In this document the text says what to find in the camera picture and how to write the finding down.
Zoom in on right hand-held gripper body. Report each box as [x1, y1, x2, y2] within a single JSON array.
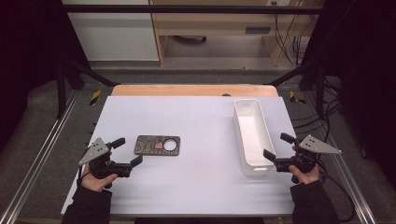
[[274, 134, 343, 185]]

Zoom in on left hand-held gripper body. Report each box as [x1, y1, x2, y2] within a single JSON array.
[[78, 137, 134, 181]]

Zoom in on dark patterned phone case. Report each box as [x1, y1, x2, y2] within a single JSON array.
[[134, 134, 181, 157]]

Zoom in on white plastic bin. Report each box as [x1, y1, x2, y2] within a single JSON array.
[[233, 98, 276, 177]]

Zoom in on person's left hand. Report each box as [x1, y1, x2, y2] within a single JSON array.
[[80, 163, 120, 193]]

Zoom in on person's right hand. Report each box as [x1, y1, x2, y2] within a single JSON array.
[[288, 145, 321, 186]]

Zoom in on black curtain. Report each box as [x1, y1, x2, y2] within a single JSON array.
[[303, 0, 396, 189], [0, 0, 92, 154]]

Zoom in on white cabinet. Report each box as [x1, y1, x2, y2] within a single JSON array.
[[62, 0, 160, 63]]

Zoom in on light wooden desk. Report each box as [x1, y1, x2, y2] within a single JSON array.
[[148, 0, 322, 67]]

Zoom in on black floor cables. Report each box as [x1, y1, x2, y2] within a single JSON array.
[[291, 77, 344, 145]]

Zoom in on aluminium rail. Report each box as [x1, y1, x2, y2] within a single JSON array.
[[303, 92, 378, 224], [0, 90, 81, 224]]

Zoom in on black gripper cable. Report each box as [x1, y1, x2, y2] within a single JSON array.
[[316, 158, 357, 224]]

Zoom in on black frame strut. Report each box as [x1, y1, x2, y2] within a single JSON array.
[[56, 60, 120, 119], [263, 60, 329, 117]]

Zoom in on bundle of hanging cables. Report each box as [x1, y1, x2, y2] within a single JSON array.
[[273, 0, 316, 66]]

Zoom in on black horizontal frame bar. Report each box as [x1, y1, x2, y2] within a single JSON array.
[[59, 4, 325, 15]]

